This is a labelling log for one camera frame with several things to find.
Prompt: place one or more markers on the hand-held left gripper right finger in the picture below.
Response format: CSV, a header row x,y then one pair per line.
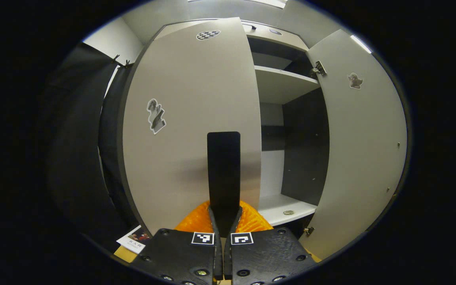
x,y
271,253

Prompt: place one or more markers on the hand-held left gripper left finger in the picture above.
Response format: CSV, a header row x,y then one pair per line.
x,y
176,253

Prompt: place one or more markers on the grey cabinet door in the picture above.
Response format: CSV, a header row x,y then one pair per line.
x,y
188,99
362,158

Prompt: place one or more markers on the grey double-door shoe cabinet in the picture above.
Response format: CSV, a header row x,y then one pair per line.
x,y
283,85

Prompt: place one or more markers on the metal door hinge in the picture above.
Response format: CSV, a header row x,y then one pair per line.
x,y
308,230
319,70

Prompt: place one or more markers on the small round metal disc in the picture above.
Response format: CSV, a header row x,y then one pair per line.
x,y
288,212

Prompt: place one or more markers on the small printed card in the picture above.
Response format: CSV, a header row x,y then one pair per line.
x,y
133,239

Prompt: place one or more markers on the black backdrop cloth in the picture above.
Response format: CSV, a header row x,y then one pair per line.
x,y
77,138
109,138

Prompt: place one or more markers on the black orange spring clip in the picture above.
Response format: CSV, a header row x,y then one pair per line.
x,y
127,63
115,58

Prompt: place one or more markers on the small ceiling light panel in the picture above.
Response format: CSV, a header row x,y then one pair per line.
x,y
360,43

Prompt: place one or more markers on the large ceiling light panel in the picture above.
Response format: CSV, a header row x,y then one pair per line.
x,y
269,3

